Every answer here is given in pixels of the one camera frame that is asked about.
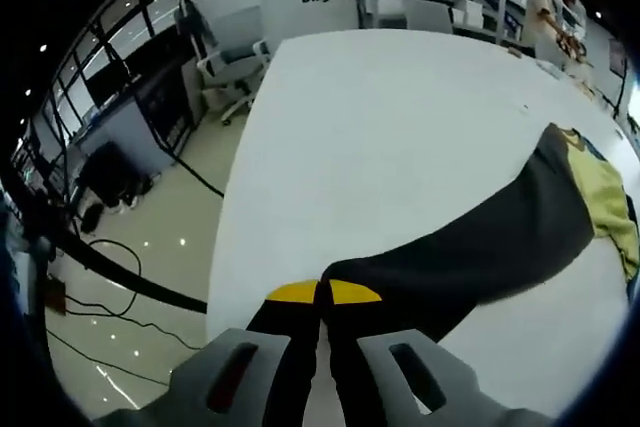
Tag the light grey panel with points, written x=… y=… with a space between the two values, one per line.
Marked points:
x=427 y=14

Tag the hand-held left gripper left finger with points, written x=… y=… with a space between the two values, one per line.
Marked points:
x=235 y=382

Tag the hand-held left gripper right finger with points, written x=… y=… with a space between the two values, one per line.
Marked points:
x=380 y=387

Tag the yellow towel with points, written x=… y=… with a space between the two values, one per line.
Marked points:
x=475 y=257

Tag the black tripod stand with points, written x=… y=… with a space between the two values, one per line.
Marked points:
x=622 y=87

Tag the white office chair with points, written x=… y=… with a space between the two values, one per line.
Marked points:
x=235 y=54

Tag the dark office desk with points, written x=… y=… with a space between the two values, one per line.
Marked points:
x=125 y=117

